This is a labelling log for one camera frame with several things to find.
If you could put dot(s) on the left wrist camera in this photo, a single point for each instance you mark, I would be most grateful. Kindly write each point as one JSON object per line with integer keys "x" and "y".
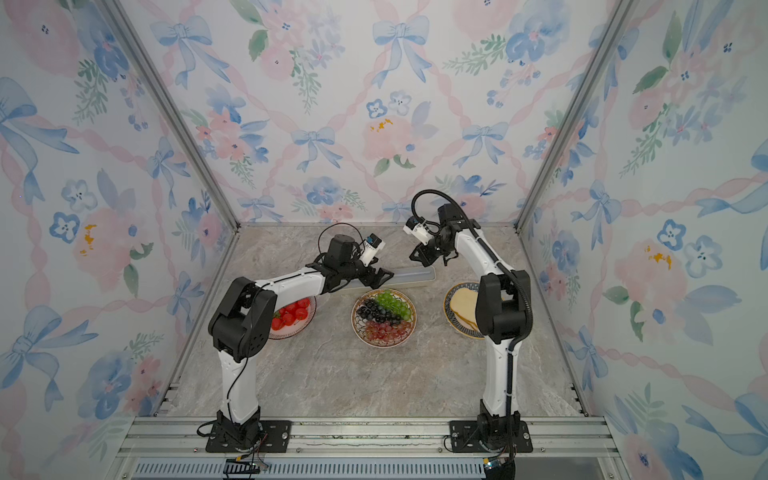
{"x": 371, "y": 247}

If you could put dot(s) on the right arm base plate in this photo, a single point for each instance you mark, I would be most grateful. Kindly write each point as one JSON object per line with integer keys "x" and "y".
{"x": 465, "y": 435}

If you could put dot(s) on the bread slices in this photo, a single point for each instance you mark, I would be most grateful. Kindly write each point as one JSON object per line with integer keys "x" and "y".
{"x": 463, "y": 304}

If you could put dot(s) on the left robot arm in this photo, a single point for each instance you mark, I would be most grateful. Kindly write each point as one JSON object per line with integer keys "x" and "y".
{"x": 241, "y": 325}

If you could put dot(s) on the left aluminium corner post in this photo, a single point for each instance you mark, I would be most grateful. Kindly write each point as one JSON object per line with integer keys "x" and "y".
{"x": 116, "y": 17}

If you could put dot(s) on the glass plate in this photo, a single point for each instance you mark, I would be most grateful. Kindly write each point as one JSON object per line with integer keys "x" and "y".
{"x": 292, "y": 331}

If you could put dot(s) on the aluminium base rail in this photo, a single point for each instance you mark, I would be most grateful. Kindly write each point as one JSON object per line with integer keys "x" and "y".
{"x": 369, "y": 448}

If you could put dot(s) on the black grapes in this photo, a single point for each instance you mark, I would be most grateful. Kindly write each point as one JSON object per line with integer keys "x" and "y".
{"x": 371, "y": 311}

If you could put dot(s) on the green grapes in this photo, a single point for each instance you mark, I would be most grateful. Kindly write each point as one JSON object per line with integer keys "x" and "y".
{"x": 394, "y": 303}

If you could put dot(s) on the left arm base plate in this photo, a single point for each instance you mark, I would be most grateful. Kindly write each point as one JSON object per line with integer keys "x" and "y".
{"x": 276, "y": 435}

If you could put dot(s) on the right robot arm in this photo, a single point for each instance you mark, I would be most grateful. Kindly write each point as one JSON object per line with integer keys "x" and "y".
{"x": 503, "y": 314}

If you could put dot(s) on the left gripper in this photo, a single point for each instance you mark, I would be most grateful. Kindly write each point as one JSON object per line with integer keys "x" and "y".
{"x": 378, "y": 279}

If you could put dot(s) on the red grapes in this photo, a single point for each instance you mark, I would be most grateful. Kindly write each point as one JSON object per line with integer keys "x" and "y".
{"x": 386, "y": 334}

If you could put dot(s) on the patterned fruit plate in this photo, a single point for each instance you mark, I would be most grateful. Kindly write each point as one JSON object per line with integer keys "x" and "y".
{"x": 359, "y": 324}

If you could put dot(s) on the plastic wrap dispenser box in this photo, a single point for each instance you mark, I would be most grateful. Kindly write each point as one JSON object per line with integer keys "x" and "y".
{"x": 410, "y": 277}

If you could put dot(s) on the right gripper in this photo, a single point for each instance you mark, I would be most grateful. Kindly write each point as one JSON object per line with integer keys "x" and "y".
{"x": 423, "y": 255}

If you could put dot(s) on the right aluminium corner post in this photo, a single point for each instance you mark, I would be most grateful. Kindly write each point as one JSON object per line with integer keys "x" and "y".
{"x": 615, "y": 28}

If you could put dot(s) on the aluminium corner post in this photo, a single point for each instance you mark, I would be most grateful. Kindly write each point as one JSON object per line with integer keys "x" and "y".
{"x": 116, "y": 17}
{"x": 615, "y": 28}

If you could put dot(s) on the red strawberries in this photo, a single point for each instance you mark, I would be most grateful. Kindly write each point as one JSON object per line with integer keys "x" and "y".
{"x": 292, "y": 314}

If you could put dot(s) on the blue yellow-rimmed plate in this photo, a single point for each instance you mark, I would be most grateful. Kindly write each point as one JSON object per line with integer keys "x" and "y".
{"x": 459, "y": 312}

